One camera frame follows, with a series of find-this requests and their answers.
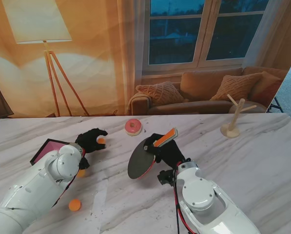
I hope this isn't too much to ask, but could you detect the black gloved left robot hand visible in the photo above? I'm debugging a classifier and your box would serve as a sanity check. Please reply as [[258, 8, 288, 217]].
[[75, 128, 109, 154]]

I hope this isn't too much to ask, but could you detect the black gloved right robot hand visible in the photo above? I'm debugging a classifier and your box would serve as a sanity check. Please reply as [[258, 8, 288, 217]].
[[144, 133, 186, 170]]

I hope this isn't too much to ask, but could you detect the black red ping pong bat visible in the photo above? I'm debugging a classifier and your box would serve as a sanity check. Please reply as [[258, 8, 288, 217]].
[[127, 127, 179, 180]]

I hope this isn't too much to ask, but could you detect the black box pink inside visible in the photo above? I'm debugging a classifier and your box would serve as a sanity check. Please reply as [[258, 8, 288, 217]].
[[30, 138, 66, 167]]

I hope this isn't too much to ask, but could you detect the pink frosted toy donut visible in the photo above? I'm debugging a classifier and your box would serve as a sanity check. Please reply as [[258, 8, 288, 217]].
[[125, 118, 143, 137]]

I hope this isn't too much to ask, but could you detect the wooden mug tree stand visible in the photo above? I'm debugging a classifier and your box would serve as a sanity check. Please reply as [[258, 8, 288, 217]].
[[220, 94, 257, 139]]

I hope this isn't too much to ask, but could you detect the printed living room backdrop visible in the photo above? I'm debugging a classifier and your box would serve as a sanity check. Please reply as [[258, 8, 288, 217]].
[[0, 0, 291, 118]]

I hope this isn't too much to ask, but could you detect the black tripod stand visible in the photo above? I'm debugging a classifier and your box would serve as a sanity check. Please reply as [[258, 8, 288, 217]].
[[267, 96, 284, 114]]

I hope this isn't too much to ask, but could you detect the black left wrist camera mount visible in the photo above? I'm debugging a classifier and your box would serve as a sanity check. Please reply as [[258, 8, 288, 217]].
[[79, 157, 90, 170]]

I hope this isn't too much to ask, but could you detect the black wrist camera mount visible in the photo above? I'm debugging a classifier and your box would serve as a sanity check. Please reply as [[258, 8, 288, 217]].
[[156, 169, 177, 187], [79, 157, 90, 170]]

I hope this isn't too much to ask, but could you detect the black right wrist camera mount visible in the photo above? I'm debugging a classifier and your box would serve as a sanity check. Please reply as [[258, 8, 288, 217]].
[[156, 169, 177, 187]]

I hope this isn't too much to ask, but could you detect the red left arm cable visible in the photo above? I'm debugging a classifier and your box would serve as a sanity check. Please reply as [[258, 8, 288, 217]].
[[51, 175, 77, 208]]

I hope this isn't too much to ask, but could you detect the red black right arm cable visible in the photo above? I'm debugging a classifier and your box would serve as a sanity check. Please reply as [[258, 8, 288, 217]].
[[173, 170, 192, 234]]

